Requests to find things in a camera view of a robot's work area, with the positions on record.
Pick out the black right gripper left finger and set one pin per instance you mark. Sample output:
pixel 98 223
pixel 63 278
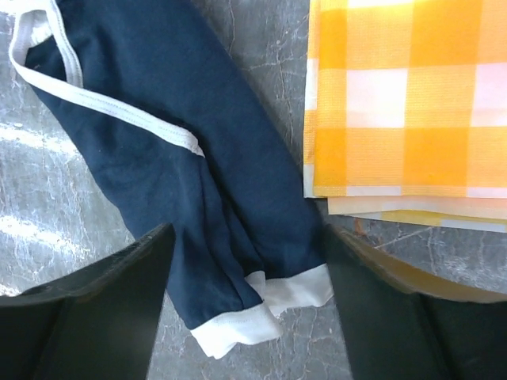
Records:
pixel 99 322

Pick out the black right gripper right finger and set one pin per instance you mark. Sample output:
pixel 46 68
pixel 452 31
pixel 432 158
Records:
pixel 400 322

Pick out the navy blue white-trimmed underwear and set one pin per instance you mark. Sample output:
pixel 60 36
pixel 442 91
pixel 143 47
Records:
pixel 172 133

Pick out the yellow checkered cloth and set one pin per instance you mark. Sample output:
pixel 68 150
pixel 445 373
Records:
pixel 405 111

